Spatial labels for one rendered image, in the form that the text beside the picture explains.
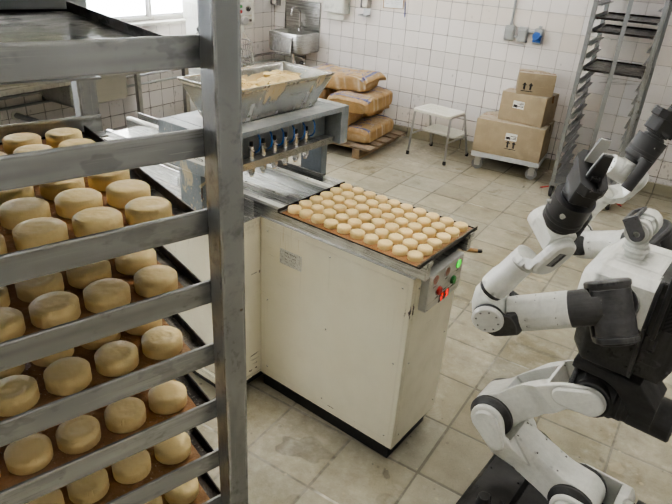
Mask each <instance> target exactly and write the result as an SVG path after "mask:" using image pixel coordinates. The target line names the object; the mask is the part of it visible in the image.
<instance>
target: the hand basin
mask: <svg viewBox="0 0 672 504"><path fill-rule="evenodd" d="M270 4H272V5H279V6H281V0H270ZM322 11H323V12H327V17H326V18H330V19H336V20H343V19H344V14H349V13H350V0H323V7H322ZM320 25H321V2H313V1H305V0H286V5H285V28H280V29H272V30H269V49H270V50H273V51H279V52H284V53H290V54H291V63H294V64H296V60H295V54H296V55H304V54H305V56H304V57H303V58H302V59H305V57H306V54H309V53H315V52H318V51H319V39H320ZM305 60H306V59H305Z"/></svg>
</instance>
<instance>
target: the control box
mask: <svg viewBox="0 0 672 504"><path fill-rule="evenodd" d="M463 258H464V252H461V251H459V250H456V251H455V252H453V253H452V254H450V255H449V256H447V257H446V258H445V259H443V260H442V261H440V262H439V263H438V264H436V265H435V266H433V267H432V268H431V269H430V275H429V279H427V280H426V281H422V280H421V282H422V283H421V290H420V297H419V304H418V310H419V311H422V312H424V313H425V312H427V311H428V310H429V309H431V308H432V307H433V306H434V305H436V304H437V303H439V302H440V298H441V299H444V298H445V294H446V295H448V294H449V293H451V292H452V291H453V290H454V289H456V288H457V287H458V285H459V280H460V274H461V269H462V263H463ZM460 259H461V264H460V266H459V267H458V268H457V263H458V261H459V260H460ZM449 267H450V273H449V275H448V276H446V271H447V269H448V268H449ZM437 276H439V280H438V282H437V284H436V285H434V280H435V278H436V277H437ZM453 276H456V282H455V283H454V284H451V278H452V277H453ZM439 286H441V287H442V288H443V290H442V293H443V298H442V297H441V294H442V293H441V294H440V295H437V294H436V291H437V289H438V287H439ZM447 289H448V294H447V293H446V290H447Z"/></svg>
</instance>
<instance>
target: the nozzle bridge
mask: <svg viewBox="0 0 672 504"><path fill-rule="evenodd" d="M348 115H349V105H346V104H342V103H338V102H334V101H330V100H326V99H322V98H318V99H317V101H316V102H315V104H314V105H313V106H311V107H307V108H303V109H299V110H295V111H290V112H286V113H282V114H278V115H274V116H270V117H266V118H262V119H258V120H254V121H250V122H246V123H242V134H243V172H244V171H247V170H251V169H254V168H257V167H260V166H263V165H266V164H269V163H272V162H275V161H278V160H281V159H284V158H287V157H290V156H293V155H296V154H299V153H301V167H304V168H307V169H310V170H313V171H316V172H319V173H322V174H324V175H326V161H327V144H330V143H333V142H334V143H338V144H342V143H345V142H347V129H348ZM313 120H314V121H315V124H316V130H315V133H314V135H313V136H311V137H308V143H304V142H303V140H304V139H301V140H298V146H294V145H293V142H291V143H288V148H287V149H283V144H282V145H281V146H277V152H276V153H273V152H272V147H271V148H270V149H268V150H266V155H265V156H261V155H260V153H261V152H260V151H259V152H258V153H254V159H253V160H250V159H249V158H248V157H249V156H248V148H249V147H248V146H249V142H250V141H253V146H254V151H257V150H258V149H259V137H258V135H260V138H265V143H266V147H270V145H271V134H270V131H271V132H272V135H276V139H277V144H281V142H282V130H281V128H283V131H284V132H285V131H286V132H287V136H288V140H289V141H291V140H292V139H293V127H292V125H294V128H295V129H298V135H299V136H298V137H300V138H301V137H302V136H303V132H304V126H303V122H304V124H305V126H308V131H309V134H310V135H311V134H313V131H314V122H313ZM201 127H203V117H202V116H201V115H200V113H199V112H198V110H197V111H192V112H187V113H182V114H178V115H173V116H168V117H163V118H159V119H158V129H159V133H166V132H173V131H180V130H187V129H194V128H201ZM306 151H309V154H308V156H307V158H306V159H305V158H303V155H302V153H303V152H306ZM169 164H172V165H174V166H177V167H179V172H180V187H181V200H183V201H184V202H185V203H186V204H188V205H189V206H190V207H192V208H193V209H194V210H196V211H197V210H201V209H206V208H207V199H206V178H205V157H199V158H193V159H187V160H181V161H175V162H169Z"/></svg>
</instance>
